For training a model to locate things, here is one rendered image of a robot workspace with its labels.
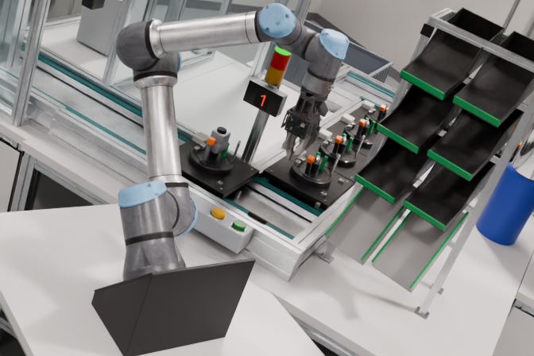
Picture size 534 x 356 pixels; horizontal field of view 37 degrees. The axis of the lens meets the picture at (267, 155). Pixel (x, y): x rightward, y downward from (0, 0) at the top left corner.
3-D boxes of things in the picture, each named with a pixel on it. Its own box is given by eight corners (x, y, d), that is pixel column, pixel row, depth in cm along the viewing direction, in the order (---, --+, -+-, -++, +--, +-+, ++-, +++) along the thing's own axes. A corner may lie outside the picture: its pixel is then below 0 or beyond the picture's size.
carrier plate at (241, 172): (221, 199, 235) (223, 193, 234) (156, 161, 242) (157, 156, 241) (257, 176, 255) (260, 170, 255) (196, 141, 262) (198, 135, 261)
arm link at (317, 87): (314, 65, 203) (342, 79, 201) (307, 81, 205) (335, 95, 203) (302, 71, 197) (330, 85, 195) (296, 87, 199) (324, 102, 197)
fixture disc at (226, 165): (218, 180, 240) (219, 175, 239) (179, 159, 244) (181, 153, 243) (239, 167, 252) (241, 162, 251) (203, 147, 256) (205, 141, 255)
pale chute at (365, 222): (362, 265, 221) (361, 260, 218) (326, 240, 227) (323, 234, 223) (422, 191, 229) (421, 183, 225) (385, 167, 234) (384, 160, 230)
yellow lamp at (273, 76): (275, 86, 241) (280, 71, 239) (261, 79, 242) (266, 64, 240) (282, 83, 245) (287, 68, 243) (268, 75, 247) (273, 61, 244)
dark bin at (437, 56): (442, 101, 201) (448, 79, 195) (399, 77, 206) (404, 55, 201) (497, 50, 216) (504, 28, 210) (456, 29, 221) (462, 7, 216)
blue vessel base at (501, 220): (510, 251, 288) (545, 190, 277) (471, 230, 293) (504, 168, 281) (517, 235, 302) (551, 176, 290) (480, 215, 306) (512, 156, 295)
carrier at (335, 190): (326, 210, 250) (340, 177, 244) (261, 175, 257) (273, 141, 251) (352, 187, 271) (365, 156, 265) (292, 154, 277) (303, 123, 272)
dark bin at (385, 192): (392, 205, 215) (397, 187, 209) (354, 179, 220) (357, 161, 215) (448, 150, 230) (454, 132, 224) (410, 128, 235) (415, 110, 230)
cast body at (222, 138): (215, 154, 242) (222, 134, 239) (204, 147, 243) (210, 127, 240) (230, 147, 249) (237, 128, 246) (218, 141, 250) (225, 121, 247)
